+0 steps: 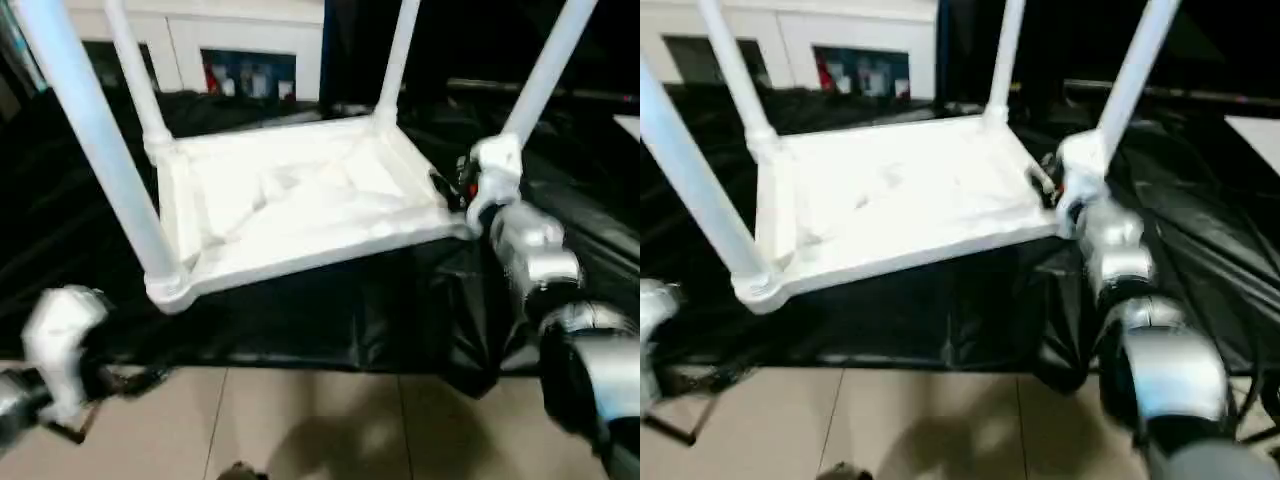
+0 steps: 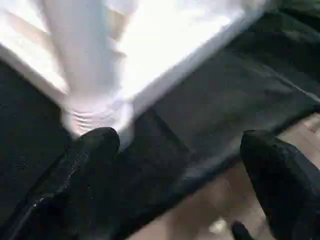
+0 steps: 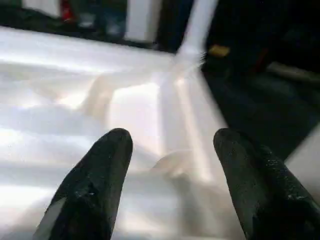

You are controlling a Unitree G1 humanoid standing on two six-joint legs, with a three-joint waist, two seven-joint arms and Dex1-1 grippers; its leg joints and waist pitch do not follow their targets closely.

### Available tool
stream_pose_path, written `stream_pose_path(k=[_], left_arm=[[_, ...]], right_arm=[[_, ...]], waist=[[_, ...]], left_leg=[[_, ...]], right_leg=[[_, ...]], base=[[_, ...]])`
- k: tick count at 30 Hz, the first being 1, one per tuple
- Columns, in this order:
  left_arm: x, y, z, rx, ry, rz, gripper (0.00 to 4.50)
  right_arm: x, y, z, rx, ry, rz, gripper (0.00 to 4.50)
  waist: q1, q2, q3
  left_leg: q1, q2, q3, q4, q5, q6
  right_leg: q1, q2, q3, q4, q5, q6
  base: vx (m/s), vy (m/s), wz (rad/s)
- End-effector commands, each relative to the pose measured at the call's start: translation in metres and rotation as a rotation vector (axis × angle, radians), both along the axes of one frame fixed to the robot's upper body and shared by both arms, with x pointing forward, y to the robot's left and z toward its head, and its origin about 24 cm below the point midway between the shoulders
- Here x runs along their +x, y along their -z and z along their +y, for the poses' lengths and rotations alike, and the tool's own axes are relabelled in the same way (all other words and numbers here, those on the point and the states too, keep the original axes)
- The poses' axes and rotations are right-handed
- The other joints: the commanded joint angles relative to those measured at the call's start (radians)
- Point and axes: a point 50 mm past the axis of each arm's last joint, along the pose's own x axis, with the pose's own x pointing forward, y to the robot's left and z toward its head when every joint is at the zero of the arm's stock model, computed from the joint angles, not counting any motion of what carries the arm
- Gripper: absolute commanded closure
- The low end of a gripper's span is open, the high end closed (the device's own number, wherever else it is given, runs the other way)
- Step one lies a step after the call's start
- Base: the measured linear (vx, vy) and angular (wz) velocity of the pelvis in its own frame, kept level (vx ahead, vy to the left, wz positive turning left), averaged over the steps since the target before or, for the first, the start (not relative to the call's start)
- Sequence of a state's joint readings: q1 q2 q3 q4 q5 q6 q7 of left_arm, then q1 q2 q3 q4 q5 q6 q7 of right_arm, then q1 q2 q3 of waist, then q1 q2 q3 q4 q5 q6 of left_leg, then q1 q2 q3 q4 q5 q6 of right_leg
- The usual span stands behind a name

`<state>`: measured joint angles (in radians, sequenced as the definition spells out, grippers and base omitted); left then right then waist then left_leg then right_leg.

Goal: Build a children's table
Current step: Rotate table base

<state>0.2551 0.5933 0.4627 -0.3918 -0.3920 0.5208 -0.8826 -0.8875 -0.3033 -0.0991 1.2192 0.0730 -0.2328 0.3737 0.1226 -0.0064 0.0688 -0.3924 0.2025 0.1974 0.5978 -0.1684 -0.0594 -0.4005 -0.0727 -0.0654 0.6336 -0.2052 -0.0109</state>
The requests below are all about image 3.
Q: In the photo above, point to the small tan block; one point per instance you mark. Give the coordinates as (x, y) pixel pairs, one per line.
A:
(219, 50)

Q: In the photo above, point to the long metal rod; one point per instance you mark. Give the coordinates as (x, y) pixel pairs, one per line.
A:
(295, 71)

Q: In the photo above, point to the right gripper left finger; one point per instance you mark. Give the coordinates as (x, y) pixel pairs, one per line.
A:
(90, 195)

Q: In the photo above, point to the white sheet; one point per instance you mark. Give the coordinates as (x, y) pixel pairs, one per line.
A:
(306, 157)

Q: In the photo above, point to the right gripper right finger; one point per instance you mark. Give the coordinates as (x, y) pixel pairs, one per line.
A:
(262, 200)

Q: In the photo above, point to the white plastic table top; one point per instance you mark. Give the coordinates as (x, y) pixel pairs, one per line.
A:
(75, 87)

